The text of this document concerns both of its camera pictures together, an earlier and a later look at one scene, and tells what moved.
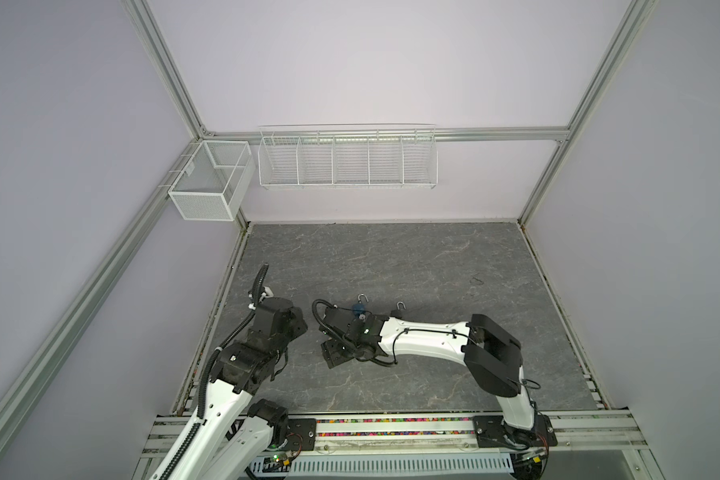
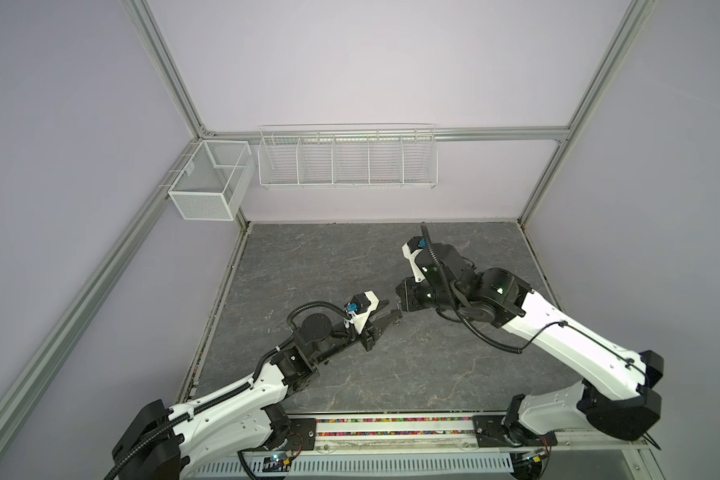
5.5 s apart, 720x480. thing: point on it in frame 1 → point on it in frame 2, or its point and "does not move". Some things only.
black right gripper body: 336,353 → 418,296
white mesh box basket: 213,181 does not move
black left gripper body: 296,327 → 367,337
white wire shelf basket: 396,156 does not move
